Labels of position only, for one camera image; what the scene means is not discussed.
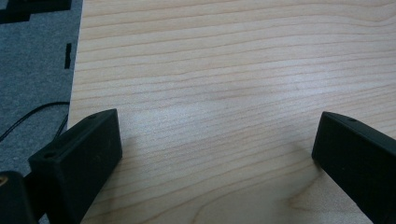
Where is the black cable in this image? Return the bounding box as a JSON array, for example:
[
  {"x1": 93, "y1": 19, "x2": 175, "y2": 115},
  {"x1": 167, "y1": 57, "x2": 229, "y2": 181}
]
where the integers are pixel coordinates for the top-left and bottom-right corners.
[{"x1": 0, "y1": 101, "x2": 71, "y2": 143}]

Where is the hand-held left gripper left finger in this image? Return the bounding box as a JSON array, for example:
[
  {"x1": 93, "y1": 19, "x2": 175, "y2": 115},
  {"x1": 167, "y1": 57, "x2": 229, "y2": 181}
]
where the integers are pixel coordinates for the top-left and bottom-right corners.
[{"x1": 28, "y1": 108, "x2": 123, "y2": 224}]

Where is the black tape strip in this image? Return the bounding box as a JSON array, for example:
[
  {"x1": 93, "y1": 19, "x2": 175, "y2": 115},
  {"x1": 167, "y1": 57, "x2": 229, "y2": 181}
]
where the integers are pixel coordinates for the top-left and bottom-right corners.
[{"x1": 64, "y1": 43, "x2": 73, "y2": 70}]

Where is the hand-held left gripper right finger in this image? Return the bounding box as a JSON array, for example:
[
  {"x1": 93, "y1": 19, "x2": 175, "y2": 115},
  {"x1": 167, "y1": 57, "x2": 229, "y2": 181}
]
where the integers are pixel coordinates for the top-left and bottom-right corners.
[{"x1": 311, "y1": 111, "x2": 396, "y2": 224}]

